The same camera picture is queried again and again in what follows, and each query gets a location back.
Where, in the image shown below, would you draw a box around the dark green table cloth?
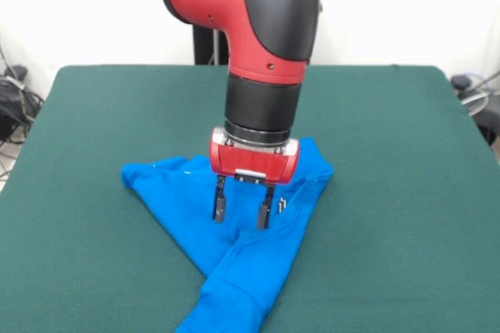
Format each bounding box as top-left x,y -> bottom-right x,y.
0,65 -> 500,333

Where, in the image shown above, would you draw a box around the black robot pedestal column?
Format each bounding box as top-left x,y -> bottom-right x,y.
192,0 -> 339,66

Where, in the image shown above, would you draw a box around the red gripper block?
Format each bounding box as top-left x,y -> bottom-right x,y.
208,127 -> 302,231

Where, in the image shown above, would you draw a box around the black floor cable tangle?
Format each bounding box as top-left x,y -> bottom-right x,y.
0,41 -> 47,184

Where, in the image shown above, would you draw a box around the blue laundry item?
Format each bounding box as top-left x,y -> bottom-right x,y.
119,136 -> 335,333

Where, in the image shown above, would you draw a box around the grey and blue cables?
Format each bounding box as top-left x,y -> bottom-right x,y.
455,70 -> 500,95

